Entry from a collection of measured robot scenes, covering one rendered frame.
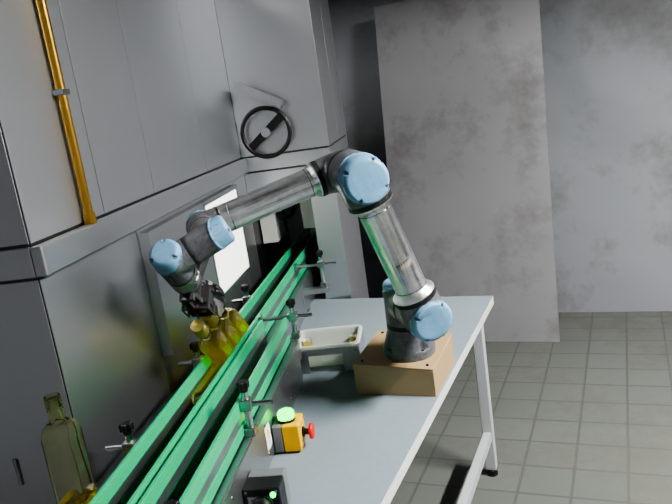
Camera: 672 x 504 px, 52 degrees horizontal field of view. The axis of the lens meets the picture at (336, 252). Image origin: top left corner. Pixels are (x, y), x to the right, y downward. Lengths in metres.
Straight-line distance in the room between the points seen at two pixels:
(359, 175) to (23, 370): 0.83
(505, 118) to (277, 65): 1.77
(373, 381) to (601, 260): 2.90
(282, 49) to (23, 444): 1.85
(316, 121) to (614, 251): 2.44
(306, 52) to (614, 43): 2.21
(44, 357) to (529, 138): 3.25
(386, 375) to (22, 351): 0.97
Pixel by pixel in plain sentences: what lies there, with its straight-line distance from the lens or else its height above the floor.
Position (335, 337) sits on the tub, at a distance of 2.33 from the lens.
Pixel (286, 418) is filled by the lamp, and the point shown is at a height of 0.84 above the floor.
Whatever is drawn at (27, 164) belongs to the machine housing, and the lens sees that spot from 1.46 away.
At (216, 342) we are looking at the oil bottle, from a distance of 1.81.
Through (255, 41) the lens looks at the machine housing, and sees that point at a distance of 2.89.
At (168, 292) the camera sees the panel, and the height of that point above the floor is 1.14.
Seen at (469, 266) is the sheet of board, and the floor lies 0.47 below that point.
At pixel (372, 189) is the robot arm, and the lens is 1.63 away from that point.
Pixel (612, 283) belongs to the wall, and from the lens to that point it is 4.72.
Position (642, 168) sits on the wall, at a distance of 4.56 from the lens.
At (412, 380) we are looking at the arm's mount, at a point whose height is 0.80.
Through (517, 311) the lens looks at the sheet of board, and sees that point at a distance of 4.29.
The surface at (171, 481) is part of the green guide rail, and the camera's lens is 1.41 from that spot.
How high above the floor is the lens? 1.59
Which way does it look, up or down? 13 degrees down
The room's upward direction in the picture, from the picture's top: 8 degrees counter-clockwise
